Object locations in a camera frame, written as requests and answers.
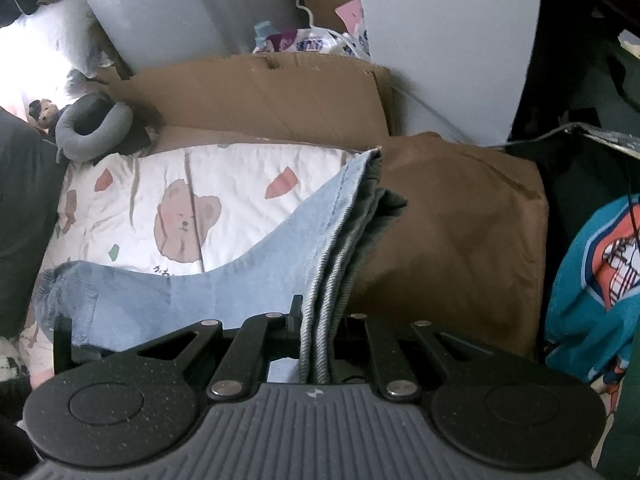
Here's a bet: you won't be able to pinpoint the pink white refill pouch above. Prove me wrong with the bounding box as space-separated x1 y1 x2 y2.
253 0 371 62

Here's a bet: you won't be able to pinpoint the teal patterned bag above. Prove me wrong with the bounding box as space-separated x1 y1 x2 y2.
544 194 639 392

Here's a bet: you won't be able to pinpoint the blue denim drawstring pants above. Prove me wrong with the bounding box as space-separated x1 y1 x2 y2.
32 150 407 384

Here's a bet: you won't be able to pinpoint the brown cardboard sheet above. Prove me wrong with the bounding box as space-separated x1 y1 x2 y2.
110 51 390 150

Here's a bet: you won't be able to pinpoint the blue cap detergent bottle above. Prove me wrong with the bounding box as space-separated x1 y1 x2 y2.
254 21 279 51

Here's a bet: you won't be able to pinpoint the dark green pillow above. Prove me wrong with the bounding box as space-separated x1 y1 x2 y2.
0 110 66 338

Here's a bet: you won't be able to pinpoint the white black fuzzy blanket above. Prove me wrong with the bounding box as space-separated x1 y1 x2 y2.
0 337 29 382

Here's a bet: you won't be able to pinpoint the cream bear print bedsheet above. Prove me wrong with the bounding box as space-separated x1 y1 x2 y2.
19 142 369 386

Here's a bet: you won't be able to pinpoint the grey curved neck pillow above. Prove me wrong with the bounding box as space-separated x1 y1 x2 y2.
54 92 134 164

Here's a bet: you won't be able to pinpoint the small teddy bear toy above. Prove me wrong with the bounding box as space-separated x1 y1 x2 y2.
28 99 66 136

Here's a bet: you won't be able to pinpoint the white plastic wrapped pillow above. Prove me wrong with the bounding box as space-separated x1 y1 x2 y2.
6 0 112 99

